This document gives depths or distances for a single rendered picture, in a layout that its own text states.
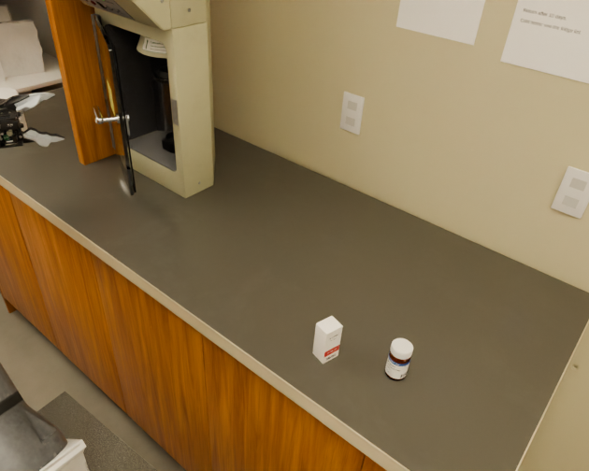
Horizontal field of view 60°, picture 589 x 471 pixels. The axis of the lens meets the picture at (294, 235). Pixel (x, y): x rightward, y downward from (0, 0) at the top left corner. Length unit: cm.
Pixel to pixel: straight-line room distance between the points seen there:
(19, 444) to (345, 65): 120
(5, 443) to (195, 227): 78
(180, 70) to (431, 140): 68
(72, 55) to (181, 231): 59
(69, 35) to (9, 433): 112
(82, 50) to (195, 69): 38
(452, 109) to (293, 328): 69
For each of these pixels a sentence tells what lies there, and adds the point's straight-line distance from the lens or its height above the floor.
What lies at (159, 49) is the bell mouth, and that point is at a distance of 143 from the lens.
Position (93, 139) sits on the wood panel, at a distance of 173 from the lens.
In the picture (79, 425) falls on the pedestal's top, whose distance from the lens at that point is 100.
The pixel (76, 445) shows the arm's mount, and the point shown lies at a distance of 78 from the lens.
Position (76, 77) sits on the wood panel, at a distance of 164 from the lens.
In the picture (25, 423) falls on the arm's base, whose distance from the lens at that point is 80.
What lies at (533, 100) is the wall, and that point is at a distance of 132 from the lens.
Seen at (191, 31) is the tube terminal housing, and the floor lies 140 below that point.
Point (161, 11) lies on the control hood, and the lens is 130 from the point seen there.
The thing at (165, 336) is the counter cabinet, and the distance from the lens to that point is 139.
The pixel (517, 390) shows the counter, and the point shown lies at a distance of 112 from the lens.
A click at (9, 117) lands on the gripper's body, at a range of 137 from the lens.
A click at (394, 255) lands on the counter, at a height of 94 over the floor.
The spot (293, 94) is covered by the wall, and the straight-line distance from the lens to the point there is 167.
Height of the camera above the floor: 174
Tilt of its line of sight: 36 degrees down
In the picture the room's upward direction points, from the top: 4 degrees clockwise
